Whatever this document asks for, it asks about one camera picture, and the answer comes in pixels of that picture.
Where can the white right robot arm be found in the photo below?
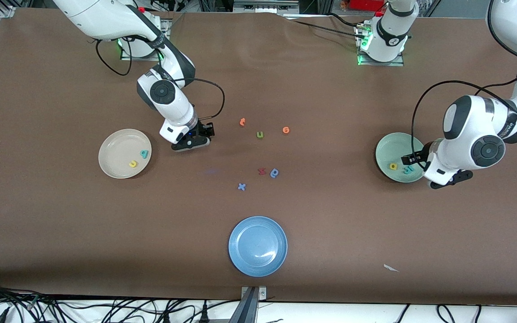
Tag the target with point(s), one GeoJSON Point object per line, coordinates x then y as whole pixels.
{"type": "Point", "coordinates": [177, 110]}

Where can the aluminium frame profile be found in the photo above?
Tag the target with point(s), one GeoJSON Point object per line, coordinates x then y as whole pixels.
{"type": "Point", "coordinates": [247, 309]}

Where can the grey equipment rack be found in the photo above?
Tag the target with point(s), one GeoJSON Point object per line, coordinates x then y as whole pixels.
{"type": "Point", "coordinates": [263, 6]}

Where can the blue plate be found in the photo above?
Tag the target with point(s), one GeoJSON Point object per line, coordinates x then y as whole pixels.
{"type": "Point", "coordinates": [258, 246]}

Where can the brown table cover sheet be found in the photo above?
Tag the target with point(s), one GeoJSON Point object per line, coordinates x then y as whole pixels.
{"type": "Point", "coordinates": [61, 224]}

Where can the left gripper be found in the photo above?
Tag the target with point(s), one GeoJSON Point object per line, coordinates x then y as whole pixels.
{"type": "Point", "coordinates": [420, 156]}

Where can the red box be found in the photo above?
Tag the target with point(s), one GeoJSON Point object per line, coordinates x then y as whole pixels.
{"type": "Point", "coordinates": [366, 4]}

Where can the green plate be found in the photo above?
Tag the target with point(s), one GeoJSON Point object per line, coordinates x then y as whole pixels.
{"type": "Point", "coordinates": [388, 150]}

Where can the white paper scrap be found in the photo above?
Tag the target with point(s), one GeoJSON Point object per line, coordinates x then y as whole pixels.
{"type": "Point", "coordinates": [389, 268]}

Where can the blue letter q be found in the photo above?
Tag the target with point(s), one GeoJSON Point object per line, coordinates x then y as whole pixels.
{"type": "Point", "coordinates": [273, 176]}

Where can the beige plate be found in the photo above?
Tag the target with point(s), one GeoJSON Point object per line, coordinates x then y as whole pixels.
{"type": "Point", "coordinates": [117, 152]}

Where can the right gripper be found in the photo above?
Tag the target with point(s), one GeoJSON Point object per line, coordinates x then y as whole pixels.
{"type": "Point", "coordinates": [203, 128]}

